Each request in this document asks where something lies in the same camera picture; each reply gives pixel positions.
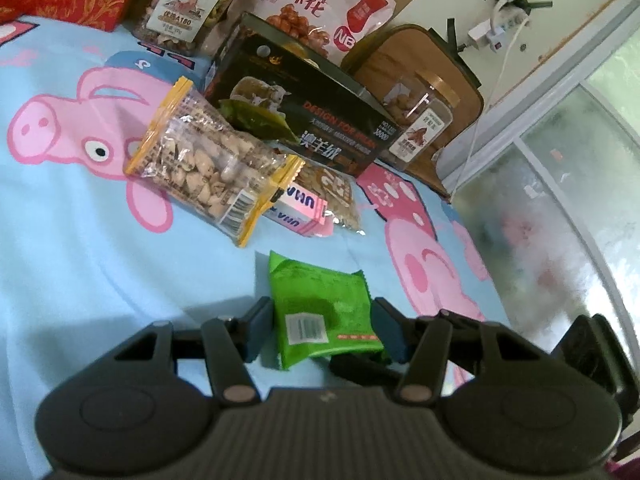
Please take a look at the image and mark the clear nut jar white label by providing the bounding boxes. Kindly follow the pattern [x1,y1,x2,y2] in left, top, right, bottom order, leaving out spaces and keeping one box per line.
[132,0,253,56]

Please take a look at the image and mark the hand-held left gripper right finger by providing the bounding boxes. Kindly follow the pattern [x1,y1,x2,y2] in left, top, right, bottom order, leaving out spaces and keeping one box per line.
[372,297,556,406]

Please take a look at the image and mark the clear seed packet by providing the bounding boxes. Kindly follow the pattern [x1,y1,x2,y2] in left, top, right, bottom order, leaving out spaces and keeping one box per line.
[295,160,366,233]

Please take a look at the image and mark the white power strip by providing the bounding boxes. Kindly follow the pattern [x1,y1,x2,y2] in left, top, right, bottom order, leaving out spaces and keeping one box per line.
[467,7,531,53]

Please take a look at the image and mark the black box with sheep print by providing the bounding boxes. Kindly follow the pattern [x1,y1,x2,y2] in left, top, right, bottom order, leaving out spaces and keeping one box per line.
[204,12,403,178]

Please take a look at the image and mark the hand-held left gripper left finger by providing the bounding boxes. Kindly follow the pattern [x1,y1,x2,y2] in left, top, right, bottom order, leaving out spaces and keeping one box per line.
[87,297,275,406]

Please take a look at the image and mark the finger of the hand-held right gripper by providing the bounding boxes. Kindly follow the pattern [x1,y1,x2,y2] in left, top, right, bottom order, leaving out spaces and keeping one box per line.
[329,354,403,386]

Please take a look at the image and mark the brown cushion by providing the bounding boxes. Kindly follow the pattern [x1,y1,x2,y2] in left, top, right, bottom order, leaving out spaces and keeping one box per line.
[342,24,485,196]

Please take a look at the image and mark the pig-printed blue bedsheet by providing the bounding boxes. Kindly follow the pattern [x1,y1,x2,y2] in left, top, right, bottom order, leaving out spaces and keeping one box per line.
[0,15,511,480]

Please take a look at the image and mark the white power cable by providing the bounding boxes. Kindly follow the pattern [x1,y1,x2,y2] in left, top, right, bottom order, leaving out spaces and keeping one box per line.
[450,15,531,198]

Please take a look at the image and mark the bright green snack packet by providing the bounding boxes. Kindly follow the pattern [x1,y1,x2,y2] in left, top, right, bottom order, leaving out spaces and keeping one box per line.
[269,250,391,372]

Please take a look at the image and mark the clear nut packet yellow edges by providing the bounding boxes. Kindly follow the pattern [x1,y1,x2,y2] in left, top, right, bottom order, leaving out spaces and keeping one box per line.
[123,77,306,248]

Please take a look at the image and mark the frosted glass door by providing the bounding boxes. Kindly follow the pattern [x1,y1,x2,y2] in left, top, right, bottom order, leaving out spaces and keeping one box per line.
[447,0,640,361]

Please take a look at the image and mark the small pink snack box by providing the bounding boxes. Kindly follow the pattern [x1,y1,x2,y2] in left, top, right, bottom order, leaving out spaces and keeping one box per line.
[262,187,335,238]

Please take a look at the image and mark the clear jar golden lid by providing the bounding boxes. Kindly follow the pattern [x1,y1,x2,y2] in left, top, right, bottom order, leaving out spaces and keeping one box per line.
[382,69,461,168]

